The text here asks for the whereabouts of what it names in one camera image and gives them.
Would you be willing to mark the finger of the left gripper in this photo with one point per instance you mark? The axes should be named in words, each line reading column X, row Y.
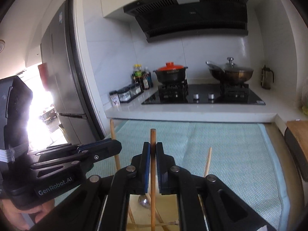
column 75, row 148
column 86, row 156

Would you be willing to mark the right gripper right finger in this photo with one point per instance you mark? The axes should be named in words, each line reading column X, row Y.
column 204, row 203

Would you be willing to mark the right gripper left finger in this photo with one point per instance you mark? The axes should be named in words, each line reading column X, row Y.
column 101, row 204

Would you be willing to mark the wooden chopstick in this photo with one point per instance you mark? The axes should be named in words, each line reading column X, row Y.
column 153, row 177
column 207, row 166
column 118, row 167

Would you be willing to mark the left human hand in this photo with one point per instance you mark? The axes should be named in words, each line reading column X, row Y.
column 15, row 216

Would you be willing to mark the metal spoon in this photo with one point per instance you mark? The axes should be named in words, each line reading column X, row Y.
column 143, row 201

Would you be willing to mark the teal woven table mat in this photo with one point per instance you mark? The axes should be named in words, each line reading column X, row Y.
column 241, row 155

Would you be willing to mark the white spice jar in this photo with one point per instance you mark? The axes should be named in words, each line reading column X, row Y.
column 114, row 98

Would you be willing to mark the black condiment rack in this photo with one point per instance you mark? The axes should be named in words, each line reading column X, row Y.
column 130, row 92

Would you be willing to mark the red fire extinguisher box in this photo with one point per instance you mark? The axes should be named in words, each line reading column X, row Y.
column 43, row 71

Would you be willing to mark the dark soy sauce bottle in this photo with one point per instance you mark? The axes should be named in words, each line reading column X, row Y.
column 148, row 83

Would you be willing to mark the yellow cap sauce bottle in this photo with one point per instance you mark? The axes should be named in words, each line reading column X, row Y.
column 137, row 74

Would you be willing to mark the grey refrigerator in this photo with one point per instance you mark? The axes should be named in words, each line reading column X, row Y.
column 63, row 84

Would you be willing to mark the wooden cutting board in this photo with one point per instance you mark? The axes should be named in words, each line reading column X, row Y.
column 300, row 132

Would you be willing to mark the black gas stove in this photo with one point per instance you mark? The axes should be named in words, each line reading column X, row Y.
column 185, row 93

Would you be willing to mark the black pot orange lid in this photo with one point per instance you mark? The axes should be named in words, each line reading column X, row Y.
column 171, row 73

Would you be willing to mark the wok with glass lid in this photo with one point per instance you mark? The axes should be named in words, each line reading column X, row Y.
column 230, row 72

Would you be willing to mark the dark french press jug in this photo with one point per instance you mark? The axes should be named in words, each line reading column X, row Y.
column 267, row 77

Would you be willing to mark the black range hood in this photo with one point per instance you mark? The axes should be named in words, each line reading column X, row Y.
column 163, row 19

